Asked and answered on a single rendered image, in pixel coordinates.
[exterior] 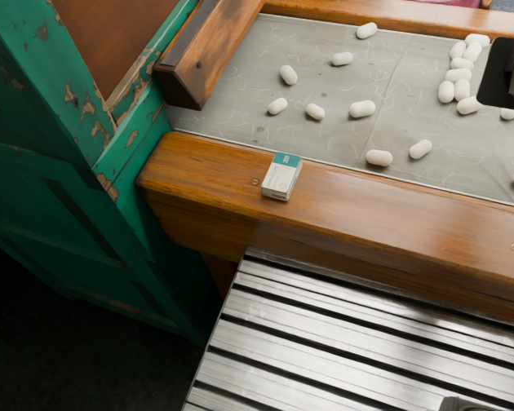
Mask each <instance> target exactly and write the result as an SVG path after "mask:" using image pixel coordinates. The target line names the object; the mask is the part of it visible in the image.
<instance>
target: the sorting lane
mask: <svg viewBox="0 0 514 411"><path fill-rule="evenodd" d="M358 28H360V26H354V25H347V24H336V23H330V22H323V21H317V20H306V19H299V18H293V17H286V16H280V15H269V14H262V13H259V14H258V15H257V17H256V18H255V21H254V22H253V24H252V25H251V27H250V28H249V30H248V32H247V33H246V35H245V37H244V38H243V39H242V41H241V43H240V44H239V46H238V47H237V49H236V50H235V52H234V54H233V56H232V58H231V59H230V61H229V62H228V64H227V66H226V67H225V69H224V71H223V72H222V74H221V76H220V78H219V80H218V81H217V83H216V85H215V87H214V89H213V91H212V92H211V93H210V96H209V98H208V100H207V101H206V103H205V105H204V107H203V109H202V110H201V111H196V110H192V109H187V110H186V112H185V114H184V115H183V117H182V118H181V120H180V121H179V124H178V125H177V127H176V128H175V131H180V132H184V133H188V134H192V135H198V136H202V137H206V138H210V139H217V140H220V141H224V142H228V143H231V144H238V145H242V146H246V147H249V148H256V149H260V150H264V151H268V152H274V153H276V152H277V151H278V152H284V153H289V154H292V155H296V156H300V157H302V159H304V160H307V161H314V162H318V163H321V164H325V165H329V166H336V167H339V168H343V169H347V170H354V171H357V172H361V173H365V174H368V175H375V176H379V177H383V178H387V179H393V180H397V181H401V182H405V183H412V184H415V185H419V186H423V187H426V188H433V189H437V190H441V191H444V192H451V193H455V194H459V195H463V196H466V197H473V198H476V199H481V200H484V201H491V202H494V203H499V204H502V205H506V206H513V207H514V181H513V177H514V118H513V119H510V120H508V119H504V118H503V117H502V116H501V109H502V108H497V107H492V106H487V105H483V106H482V107H481V108H480V109H479V110H476V111H474V112H471V113H468V114H462V113H460V112H459V111H458V109H457V106H458V103H459V101H457V100H456V99H455V98H453V99H452V100H451V101H450V102H449V103H443V102H441V101H440V100H439V87H440V85H441V83H442V82H445V75H446V73H447V72H448V71H450V70H452V68H451V67H450V62H451V60H452V59H451V58H450V51H451V49H452V48H453V46H454V44H455V43H457V42H464V43H465V41H464V40H458V39H451V38H439V37H433V36H427V35H421V34H414V33H403V32H397V31H390V30H384V29H377V31H376V33H375V34H373V35H371V36H369V37H367V38H363V39H361V38H359V37H358V36H357V30H358ZM490 46H491V44H489V45H488V46H487V47H486V48H484V49H482V50H481V53H480V54H479V55H478V57H477V59H476V61H475V62H473V64H474V68H473V70H472V71H471V73H472V77H471V79H470V80H469V81H468V82H469V83H470V88H469V91H470V95H469V97H468V98H470V97H473V96H476V93H477V90H478V86H479V84H480V83H481V79H482V75H483V72H484V70H485V65H486V62H487V59H488V54H489V51H490ZM344 52H349V53H351V54H352V62H351V63H350V64H343V65H338V66H337V65H334V64H333V63H332V57H333V55H335V54H338V53H344ZM284 65H289V66H290V67H291V68H292V69H293V70H294V71H295V73H296V74H297V77H298V79H297V82H296V83H295V84H293V85H289V84H287V83H286V82H285V80H284V79H283V78H282V76H281V74H280V70H281V67H282V66H284ZM279 98H283V99H285V100H286V102H287V106H286V108H285V109H283V110H282V111H280V112H279V113H277V114H271V113H270V112H269V111H268V106H269V105H270V104H271V103H272V102H273V101H275V100H277V99H279ZM366 100H370V101H372V102H373V103H374V105H375V111H374V112H373V113H372V114H370V115H368V116H364V117H352V116H351V115H350V113H349V108H350V106H351V105H352V104H354V103H357V102H361V101H366ZM309 104H315V105H317V106H318V107H320V108H322V109H323V110H324V111H325V116H324V117H323V118H322V119H321V120H317V119H315V118H314V117H311V116H309V115H308V114H307V113H306V107H307V106H308V105H309ZM423 139H426V140H428V141H430V142H431V144H432V149H431V150H430V151H429V152H427V153H426V154H424V155H423V156H422V157H420V158H418V159H415V158H413V157H411V156H410V148H411V147H412V146H414V145H416V144H417V143H418V142H420V141H421V140H423ZM373 149H374V150H379V151H385V152H389V153H391V155H392V162H391V163H390V164H389V165H388V166H380V165H375V164H370V163H369V162H368V161H367V160H366V154H367V153H368V152H369V151H370V150H373Z"/></svg>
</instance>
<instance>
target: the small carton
mask: <svg viewBox="0 0 514 411"><path fill-rule="evenodd" d="M302 166H303V165H302V157H300V156H296V155H292V154H289V153H284V152H278V151H277V152H276V154H275V156H274V158H273V161H272V163H271V165H270V167H269V169H268V172H267V174H266V176H265V178H264V181H263V183H262V185H261V190H262V194H263V196H266V197H272V198H276V199H279V200H283V201H288V200H289V198H290V194H291V193H292V190H293V188H294V185H295V182H296V180H297V178H298V176H299V172H300V171H301V168H302Z"/></svg>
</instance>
